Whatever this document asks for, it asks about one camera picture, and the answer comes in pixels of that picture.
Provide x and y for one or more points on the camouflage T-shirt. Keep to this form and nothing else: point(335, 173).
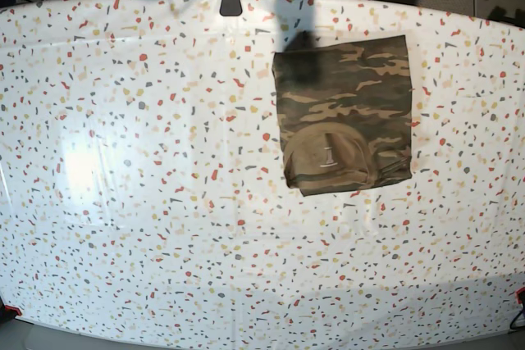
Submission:
point(345, 114)

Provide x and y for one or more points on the red black clamp left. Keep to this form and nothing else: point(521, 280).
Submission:
point(8, 313)

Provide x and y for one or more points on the red black clamp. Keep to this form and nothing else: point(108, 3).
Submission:
point(8, 313)
point(518, 322)

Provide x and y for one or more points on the red black clamp right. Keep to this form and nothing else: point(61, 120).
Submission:
point(518, 322)

